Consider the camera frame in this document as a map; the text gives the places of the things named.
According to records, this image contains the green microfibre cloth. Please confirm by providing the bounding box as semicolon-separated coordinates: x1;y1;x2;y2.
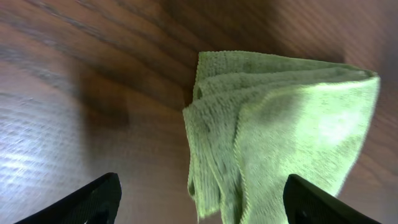
183;51;380;223

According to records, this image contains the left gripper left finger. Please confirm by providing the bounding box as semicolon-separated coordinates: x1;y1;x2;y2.
16;172;122;224

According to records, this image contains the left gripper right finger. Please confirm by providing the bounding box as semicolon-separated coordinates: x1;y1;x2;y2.
283;174;380;224

